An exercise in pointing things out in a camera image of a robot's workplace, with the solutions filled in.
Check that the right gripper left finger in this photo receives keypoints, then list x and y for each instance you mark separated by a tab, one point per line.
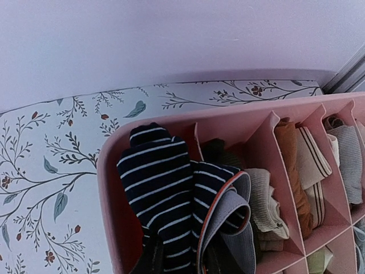
152	257

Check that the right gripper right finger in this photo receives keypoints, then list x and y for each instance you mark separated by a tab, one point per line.
214	260

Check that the navy striped underwear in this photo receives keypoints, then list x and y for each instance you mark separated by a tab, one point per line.
190	204

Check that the cream ribbed rolled garment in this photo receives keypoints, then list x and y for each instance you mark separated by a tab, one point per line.
265	212

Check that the pale green rolled garment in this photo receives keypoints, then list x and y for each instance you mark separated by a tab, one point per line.
318	261

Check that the dark olive rolled garment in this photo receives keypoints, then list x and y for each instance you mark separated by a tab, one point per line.
213	151

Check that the cream striped rolled garment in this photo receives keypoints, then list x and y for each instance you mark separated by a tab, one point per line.
312	168

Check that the pink divided organizer tray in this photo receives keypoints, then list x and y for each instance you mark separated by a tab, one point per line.
248	132

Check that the floral table cloth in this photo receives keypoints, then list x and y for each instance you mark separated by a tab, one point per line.
51	220

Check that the brown rolled garment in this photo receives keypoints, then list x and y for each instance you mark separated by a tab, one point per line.
286	137

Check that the grey ribbed rolled garment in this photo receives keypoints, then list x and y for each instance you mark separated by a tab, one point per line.
350	157

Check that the right aluminium frame post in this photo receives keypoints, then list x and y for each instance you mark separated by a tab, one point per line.
349	78

